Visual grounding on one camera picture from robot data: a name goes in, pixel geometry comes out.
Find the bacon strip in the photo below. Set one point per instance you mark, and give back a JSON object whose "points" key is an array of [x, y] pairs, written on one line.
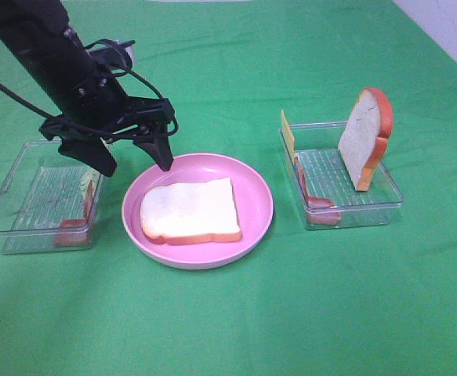
{"points": [[80, 236], [321, 218]]}

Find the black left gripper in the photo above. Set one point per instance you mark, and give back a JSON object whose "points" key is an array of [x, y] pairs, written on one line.
{"points": [[100, 108]]}

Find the pink plate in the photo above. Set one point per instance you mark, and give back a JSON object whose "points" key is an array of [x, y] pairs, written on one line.
{"points": [[252, 197]]}

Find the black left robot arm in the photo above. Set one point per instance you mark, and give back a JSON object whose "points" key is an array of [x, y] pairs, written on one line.
{"points": [[39, 35]]}

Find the clear plastic tray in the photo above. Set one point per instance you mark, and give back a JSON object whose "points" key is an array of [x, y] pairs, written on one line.
{"points": [[39, 192], [326, 176]]}

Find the left clear plastic tray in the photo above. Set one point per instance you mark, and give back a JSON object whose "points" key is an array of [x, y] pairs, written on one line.
{"points": [[39, 192]]}

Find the toast bread slice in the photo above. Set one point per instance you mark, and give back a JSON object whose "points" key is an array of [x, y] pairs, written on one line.
{"points": [[191, 213], [365, 138]]}

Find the right clear plastic tray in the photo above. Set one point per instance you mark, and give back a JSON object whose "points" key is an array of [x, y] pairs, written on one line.
{"points": [[326, 176]]}

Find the green tablecloth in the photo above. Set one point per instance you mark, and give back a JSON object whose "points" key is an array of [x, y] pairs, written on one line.
{"points": [[364, 301]]}

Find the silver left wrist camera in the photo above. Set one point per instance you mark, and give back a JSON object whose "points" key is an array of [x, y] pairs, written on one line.
{"points": [[125, 51]]}

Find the green lettuce leaf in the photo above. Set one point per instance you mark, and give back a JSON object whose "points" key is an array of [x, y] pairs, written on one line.
{"points": [[89, 177]]}

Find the yellow cheese slice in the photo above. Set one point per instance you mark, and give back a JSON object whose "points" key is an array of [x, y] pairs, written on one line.
{"points": [[288, 136]]}

